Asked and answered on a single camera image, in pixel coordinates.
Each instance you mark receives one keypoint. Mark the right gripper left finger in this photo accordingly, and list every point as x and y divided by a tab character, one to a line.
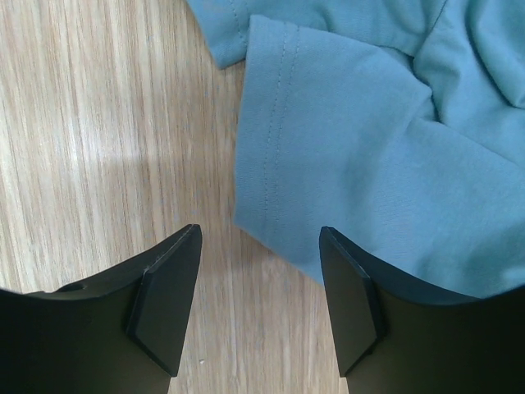
119	331

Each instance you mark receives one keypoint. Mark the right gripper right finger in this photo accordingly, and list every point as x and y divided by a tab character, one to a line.
395	333

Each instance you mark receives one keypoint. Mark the grey-blue t-shirt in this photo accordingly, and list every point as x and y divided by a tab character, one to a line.
398	123

